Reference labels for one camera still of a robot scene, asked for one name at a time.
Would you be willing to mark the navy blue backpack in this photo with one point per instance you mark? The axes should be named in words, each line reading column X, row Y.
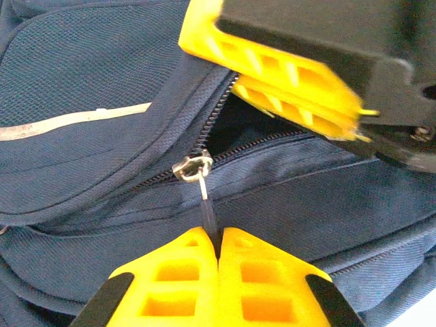
column 85, row 68

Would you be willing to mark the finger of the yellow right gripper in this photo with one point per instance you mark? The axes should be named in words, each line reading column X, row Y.
column 344, row 127
column 204, row 34

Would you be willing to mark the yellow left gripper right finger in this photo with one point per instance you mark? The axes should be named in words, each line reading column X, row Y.
column 231, row 293

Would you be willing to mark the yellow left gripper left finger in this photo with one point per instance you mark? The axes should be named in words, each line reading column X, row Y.
column 204, row 293

